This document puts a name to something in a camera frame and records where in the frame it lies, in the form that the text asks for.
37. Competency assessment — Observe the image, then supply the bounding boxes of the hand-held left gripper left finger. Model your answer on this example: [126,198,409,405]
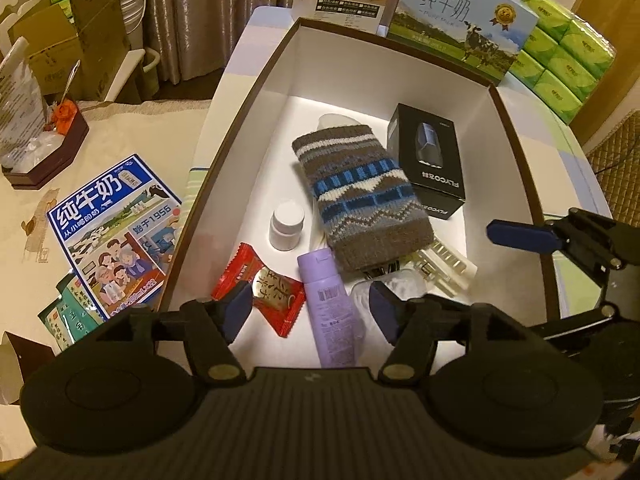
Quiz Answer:
[97,280,253,383]

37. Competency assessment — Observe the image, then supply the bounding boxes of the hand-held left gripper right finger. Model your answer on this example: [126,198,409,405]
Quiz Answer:
[369,280,546,386]

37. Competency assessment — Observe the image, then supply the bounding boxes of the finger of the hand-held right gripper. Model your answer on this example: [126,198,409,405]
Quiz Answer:
[529,304,623,356]
[486,208,628,273]

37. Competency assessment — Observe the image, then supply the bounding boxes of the red snack packet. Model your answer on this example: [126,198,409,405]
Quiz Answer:
[211,242,307,338]

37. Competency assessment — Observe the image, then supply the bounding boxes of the clear plastic case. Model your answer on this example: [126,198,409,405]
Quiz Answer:
[350,266,428,326]

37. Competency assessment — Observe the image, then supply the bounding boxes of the purple cream tube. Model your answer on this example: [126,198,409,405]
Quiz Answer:
[297,247,368,368]

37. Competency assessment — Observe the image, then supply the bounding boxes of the white hair clip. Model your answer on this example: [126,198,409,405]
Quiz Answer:
[400,240,478,297]

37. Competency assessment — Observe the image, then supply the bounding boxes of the small white bottle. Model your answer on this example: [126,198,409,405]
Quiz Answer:
[269,201,306,252]

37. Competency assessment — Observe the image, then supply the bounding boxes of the brown patterned knitted pouch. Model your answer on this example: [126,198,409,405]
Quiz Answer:
[292,127,435,273]

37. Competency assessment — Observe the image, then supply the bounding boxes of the black product box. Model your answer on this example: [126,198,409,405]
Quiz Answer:
[387,103,468,221]

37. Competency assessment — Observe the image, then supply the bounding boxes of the brown cardboard box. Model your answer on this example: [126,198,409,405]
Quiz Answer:
[159,16,556,361]

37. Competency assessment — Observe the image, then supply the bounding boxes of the chair with quilted cover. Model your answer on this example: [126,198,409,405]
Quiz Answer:
[585,110,640,211]

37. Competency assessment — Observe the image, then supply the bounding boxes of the blue milk flyer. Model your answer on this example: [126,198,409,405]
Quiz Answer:
[46,154,183,320]

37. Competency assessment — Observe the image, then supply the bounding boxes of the green sachet packets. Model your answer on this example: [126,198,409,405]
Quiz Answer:
[39,275,108,358]

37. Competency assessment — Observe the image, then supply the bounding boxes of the stack of green tissue packs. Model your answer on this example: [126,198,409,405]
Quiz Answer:
[510,0,617,125]

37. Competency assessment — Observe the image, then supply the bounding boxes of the cream tablecloth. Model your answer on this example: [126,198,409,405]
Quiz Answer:
[0,100,216,461]

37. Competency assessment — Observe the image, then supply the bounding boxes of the blue milk gift carton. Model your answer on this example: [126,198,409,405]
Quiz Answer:
[385,0,540,86]

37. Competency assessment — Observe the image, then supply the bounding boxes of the dark wooden tray box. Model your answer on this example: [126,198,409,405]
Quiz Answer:
[0,100,91,191]

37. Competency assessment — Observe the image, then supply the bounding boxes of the wooden door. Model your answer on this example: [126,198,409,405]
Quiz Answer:
[575,0,640,128]

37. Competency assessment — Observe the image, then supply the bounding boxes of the beige curtain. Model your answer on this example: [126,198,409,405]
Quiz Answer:
[135,0,301,86]

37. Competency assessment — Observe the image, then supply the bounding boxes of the stack of bowls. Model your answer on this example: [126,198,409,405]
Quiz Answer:
[112,0,148,53]

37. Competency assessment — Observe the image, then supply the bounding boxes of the plain cardboard box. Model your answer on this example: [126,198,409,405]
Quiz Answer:
[10,0,133,101]

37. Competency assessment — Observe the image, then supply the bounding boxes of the white chair back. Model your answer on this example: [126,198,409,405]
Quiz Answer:
[0,0,51,56]

